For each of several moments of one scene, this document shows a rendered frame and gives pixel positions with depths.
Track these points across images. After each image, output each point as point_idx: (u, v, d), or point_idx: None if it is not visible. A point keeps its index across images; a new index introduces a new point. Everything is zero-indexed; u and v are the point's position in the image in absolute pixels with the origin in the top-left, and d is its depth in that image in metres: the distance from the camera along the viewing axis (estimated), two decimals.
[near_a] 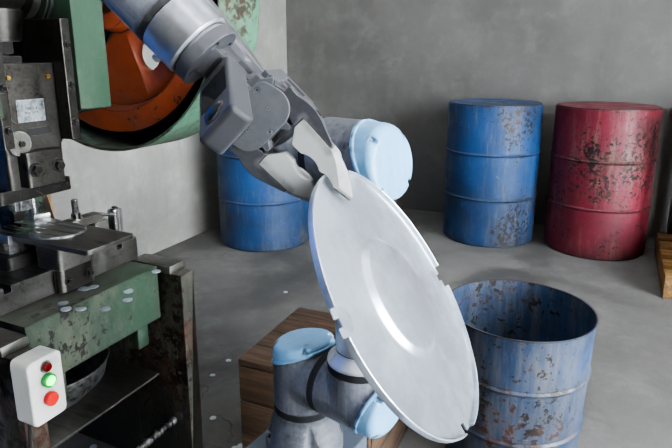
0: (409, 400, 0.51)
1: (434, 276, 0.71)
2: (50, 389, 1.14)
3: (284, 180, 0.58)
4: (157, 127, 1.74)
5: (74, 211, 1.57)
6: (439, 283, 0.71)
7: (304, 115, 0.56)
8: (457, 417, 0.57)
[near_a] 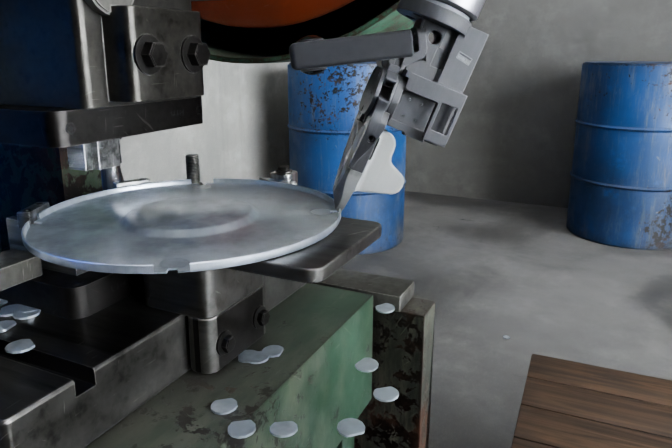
0: (118, 199, 0.63)
1: (179, 262, 0.45)
2: None
3: (346, 147, 0.60)
4: (381, 5, 0.88)
5: (192, 179, 0.75)
6: (164, 266, 0.44)
7: (365, 126, 0.54)
8: (51, 221, 0.55)
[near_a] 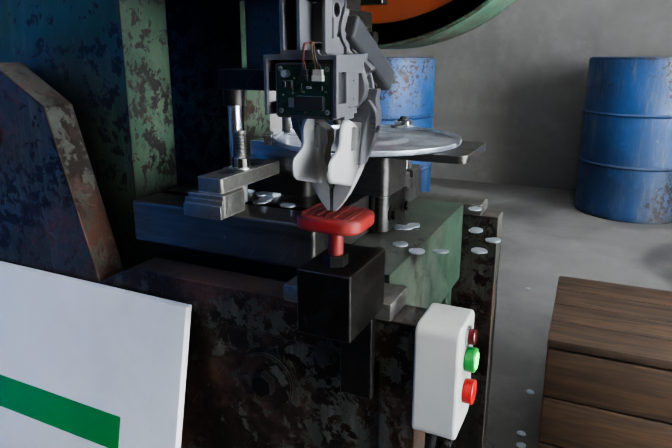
0: (294, 143, 0.87)
1: (446, 144, 0.86)
2: (465, 376, 0.67)
3: (359, 150, 0.57)
4: None
5: None
6: None
7: None
8: None
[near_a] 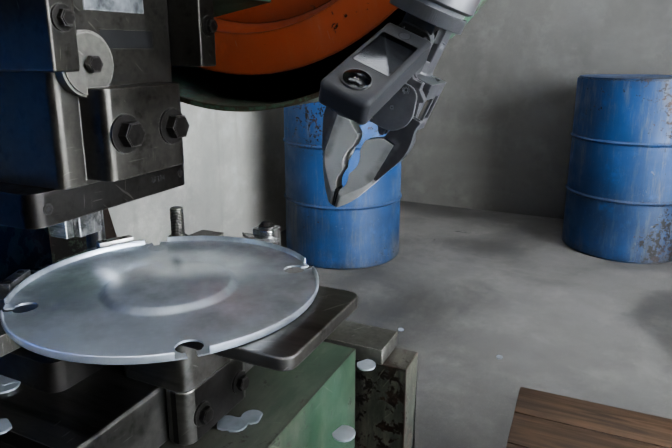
0: (277, 306, 0.53)
1: (155, 248, 0.68)
2: None
3: (332, 145, 0.57)
4: None
5: (176, 232, 0.76)
6: (163, 245, 0.69)
7: (396, 145, 0.54)
8: None
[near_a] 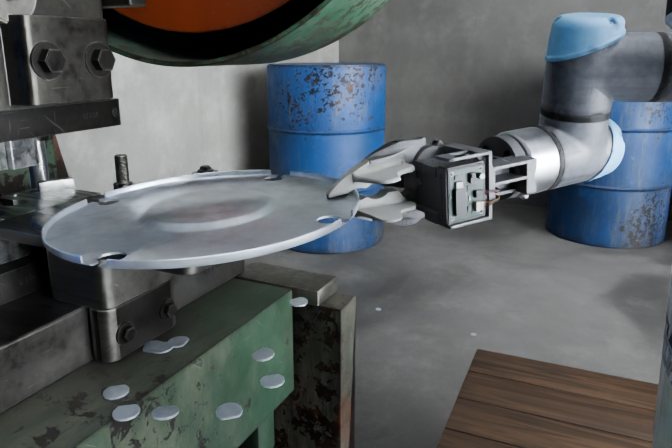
0: (323, 191, 0.60)
1: None
2: None
3: None
4: None
5: (121, 178, 0.78)
6: None
7: (397, 149, 0.61)
8: None
